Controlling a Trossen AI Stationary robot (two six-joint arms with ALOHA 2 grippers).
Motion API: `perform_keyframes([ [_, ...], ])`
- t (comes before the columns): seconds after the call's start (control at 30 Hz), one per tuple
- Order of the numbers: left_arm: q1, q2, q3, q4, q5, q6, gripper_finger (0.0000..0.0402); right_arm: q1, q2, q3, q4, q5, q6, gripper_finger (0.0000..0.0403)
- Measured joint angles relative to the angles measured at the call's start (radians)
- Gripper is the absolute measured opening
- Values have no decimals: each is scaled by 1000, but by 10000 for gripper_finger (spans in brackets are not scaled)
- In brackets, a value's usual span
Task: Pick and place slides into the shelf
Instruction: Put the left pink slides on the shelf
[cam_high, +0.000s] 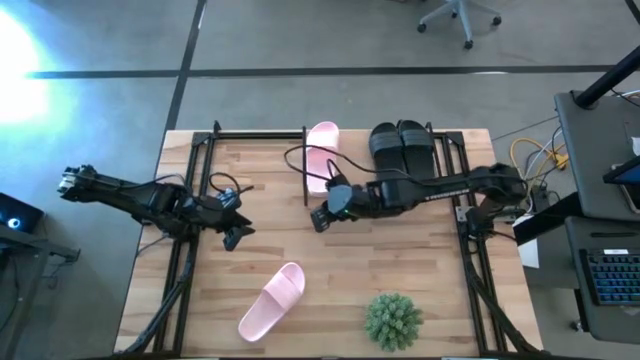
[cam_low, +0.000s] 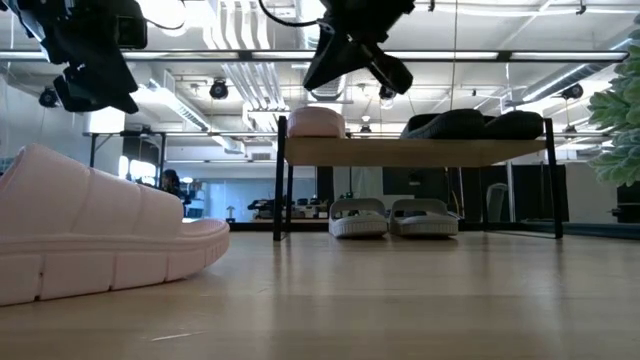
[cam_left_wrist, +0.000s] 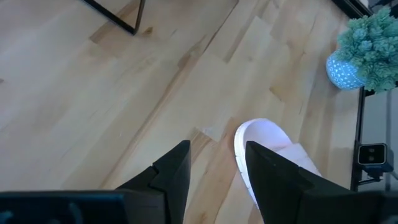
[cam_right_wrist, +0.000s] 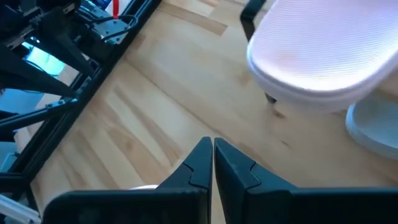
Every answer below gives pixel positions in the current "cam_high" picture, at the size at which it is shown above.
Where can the grey side desk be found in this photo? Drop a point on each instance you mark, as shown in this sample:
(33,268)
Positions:
(595,150)

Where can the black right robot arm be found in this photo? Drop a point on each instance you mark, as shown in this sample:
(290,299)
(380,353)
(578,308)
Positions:
(425,192)

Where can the black pole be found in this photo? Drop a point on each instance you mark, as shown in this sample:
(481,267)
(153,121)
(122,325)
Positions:
(607,80)

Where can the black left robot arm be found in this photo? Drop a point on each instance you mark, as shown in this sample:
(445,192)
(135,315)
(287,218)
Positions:
(140,200)

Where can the dark grey equipment stand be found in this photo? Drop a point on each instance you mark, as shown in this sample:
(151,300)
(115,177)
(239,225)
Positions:
(50,248)

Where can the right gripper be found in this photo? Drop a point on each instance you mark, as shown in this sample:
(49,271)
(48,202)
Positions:
(321,218)

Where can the pink slide sandal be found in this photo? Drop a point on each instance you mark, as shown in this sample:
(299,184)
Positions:
(272,302)
(322,162)

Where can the black device with blue light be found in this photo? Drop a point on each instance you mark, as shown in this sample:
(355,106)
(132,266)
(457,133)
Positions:
(20,212)

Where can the green artificial plant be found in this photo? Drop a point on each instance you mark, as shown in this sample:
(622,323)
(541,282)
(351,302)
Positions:
(394,322)

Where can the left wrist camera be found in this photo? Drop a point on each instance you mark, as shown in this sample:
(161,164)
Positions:
(228,197)

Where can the black tablet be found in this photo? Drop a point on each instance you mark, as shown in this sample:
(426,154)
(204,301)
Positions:
(630,177)

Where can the white office chair base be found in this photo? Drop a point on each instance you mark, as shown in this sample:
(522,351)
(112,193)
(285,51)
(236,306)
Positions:
(462,15)

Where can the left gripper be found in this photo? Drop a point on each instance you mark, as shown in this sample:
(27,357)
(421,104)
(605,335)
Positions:
(220,217)

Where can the black slide sandal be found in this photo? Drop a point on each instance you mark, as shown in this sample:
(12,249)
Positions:
(386,147)
(417,147)

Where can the black aluminium rig frame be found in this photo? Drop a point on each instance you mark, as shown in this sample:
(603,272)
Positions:
(260,135)

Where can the black backlit keyboard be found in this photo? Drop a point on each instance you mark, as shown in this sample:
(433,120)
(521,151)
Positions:
(615,277)

